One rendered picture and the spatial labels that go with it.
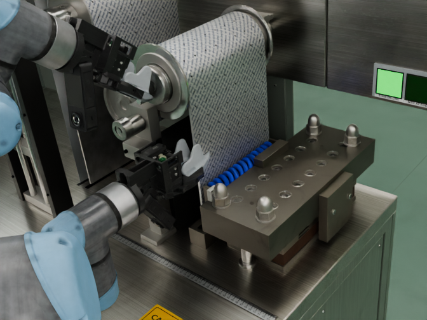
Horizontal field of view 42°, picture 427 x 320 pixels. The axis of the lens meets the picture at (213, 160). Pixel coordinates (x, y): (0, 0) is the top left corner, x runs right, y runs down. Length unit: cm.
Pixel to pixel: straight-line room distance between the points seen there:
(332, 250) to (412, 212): 168
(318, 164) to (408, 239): 151
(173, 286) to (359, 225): 41
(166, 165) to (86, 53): 23
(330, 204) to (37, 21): 63
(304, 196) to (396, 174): 202
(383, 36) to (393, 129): 239
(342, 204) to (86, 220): 52
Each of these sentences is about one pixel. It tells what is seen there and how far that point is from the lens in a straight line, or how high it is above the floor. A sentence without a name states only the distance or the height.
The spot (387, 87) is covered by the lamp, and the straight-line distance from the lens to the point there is 116.
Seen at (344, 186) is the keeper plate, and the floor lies 101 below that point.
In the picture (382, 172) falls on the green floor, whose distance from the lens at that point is 308.
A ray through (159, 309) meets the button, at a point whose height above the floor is 92.
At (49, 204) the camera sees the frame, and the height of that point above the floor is 94.
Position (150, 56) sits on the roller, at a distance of 103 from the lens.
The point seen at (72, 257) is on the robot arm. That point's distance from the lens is 56.
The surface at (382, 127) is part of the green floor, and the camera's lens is 352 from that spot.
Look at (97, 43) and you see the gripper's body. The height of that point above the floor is 137.
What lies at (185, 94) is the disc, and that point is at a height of 124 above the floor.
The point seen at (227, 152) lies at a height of 107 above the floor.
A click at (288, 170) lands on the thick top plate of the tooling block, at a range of 115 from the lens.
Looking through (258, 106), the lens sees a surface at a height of 112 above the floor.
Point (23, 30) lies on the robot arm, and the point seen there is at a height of 143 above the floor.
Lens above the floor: 165
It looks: 31 degrees down
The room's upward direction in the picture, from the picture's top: 6 degrees counter-clockwise
